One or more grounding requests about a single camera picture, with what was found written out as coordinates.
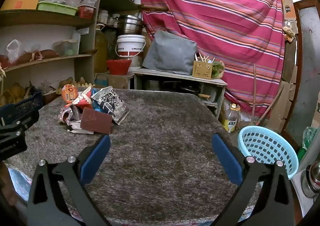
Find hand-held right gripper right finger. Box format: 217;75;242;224
212;133;302;226

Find orange round snack packet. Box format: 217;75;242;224
61;84;82;104

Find black pan wooden handle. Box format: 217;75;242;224
179;85;212;101

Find yellow cardboard box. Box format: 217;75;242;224
1;0;39;11

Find yellow oil jug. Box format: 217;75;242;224
95;24;108;73

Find pile of yellow potatoes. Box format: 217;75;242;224
0;82;29;107

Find black white snack bag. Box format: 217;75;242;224
91;86;130;125

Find red striped cloth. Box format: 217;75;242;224
140;0;287;119

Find small red basket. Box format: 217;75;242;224
77;5;97;20

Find green vegetable bundle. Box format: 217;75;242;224
211;61;225;79

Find crumpled paper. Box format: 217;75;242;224
58;105;82;126

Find yellow oil bottle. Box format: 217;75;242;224
221;104;241;133

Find blue plastic crate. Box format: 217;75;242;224
0;90;43;125

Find white paper sheet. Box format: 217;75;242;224
67;121;94;134

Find wooden framed door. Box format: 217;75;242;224
285;0;320;146

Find clear plastic bag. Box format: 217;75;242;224
40;81;57;95

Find white plastic bucket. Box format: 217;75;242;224
115;34;146;58

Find paper egg tray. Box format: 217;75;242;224
72;81;97;89

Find low wooden table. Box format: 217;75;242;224
132;67;228;119

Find light blue plastic basket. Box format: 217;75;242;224
237;126;299;180

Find white plastic bag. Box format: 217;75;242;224
6;39;22;64

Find yellow utensil holder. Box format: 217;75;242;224
192;53;215;80

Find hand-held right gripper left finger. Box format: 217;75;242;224
27;135;111;226

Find green plastic bag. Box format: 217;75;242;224
297;126;319;161

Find steel kettle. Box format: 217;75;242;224
301;161;320;199

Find stacked steel pots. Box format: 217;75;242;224
117;15;145;35

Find brown woven basket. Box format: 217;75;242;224
40;84;57;103

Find green plastic tray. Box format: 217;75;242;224
37;1;78;16

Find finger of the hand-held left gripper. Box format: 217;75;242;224
10;111;40;130

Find clear plastic container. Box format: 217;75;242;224
54;39;79;56

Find wooden shelf unit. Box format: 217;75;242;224
0;0;143;107

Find red paper wrapper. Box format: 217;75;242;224
72;87;94;112

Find maroon scouring pad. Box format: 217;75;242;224
80;107;113;134

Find red scalloped basket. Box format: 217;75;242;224
106;59;132;75

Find cardboard sheet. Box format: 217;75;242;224
270;66;298;131

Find wooden stick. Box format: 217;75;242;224
253;64;258;118

